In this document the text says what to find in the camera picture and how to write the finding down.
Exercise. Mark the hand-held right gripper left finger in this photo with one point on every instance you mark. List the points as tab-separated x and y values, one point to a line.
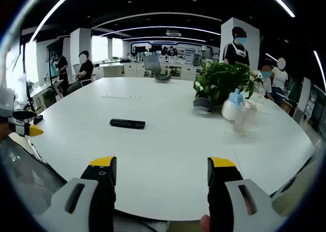
84	191

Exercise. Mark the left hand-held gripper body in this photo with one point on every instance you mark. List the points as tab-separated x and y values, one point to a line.
6	102

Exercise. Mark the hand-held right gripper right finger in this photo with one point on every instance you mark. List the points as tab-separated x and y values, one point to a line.
229	191

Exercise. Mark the black remote control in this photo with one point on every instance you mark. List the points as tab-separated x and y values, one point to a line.
127	123

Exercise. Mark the person's right hand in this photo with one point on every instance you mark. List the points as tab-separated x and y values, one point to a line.
205	223

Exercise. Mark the small black object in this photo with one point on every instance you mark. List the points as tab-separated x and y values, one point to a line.
38	119

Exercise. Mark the black mesh chair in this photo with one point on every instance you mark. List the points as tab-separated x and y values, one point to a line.
28	181

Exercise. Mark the clear plastic water bottle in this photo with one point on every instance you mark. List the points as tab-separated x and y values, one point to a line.
243	119

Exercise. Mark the white jug with blue lid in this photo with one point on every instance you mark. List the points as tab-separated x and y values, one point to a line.
232	107

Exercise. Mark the grey round plant pot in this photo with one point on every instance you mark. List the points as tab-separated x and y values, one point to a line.
203	105

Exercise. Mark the green potted plant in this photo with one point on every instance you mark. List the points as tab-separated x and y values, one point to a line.
224	81

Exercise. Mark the white low cabinet row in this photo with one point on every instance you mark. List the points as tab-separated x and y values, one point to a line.
142	69

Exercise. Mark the grey round device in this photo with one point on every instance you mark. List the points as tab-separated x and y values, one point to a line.
162	77

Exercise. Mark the grey mesh office chair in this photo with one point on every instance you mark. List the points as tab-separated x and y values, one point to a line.
152	65

